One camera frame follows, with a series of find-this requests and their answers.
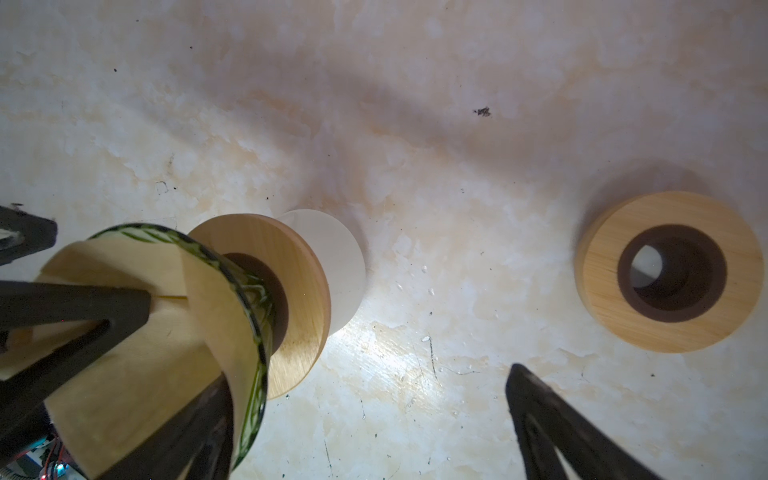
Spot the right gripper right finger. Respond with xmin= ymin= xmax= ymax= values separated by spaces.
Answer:
xmin=505 ymin=363 xmax=658 ymax=479

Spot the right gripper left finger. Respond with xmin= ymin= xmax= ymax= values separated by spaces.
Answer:
xmin=100 ymin=375 xmax=234 ymax=480

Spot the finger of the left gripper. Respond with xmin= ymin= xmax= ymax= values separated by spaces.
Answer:
xmin=1 ymin=207 xmax=58 ymax=265
xmin=1 ymin=281 xmax=151 ymax=438

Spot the green glass dripper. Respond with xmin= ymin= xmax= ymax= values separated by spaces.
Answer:
xmin=90 ymin=223 xmax=276 ymax=467

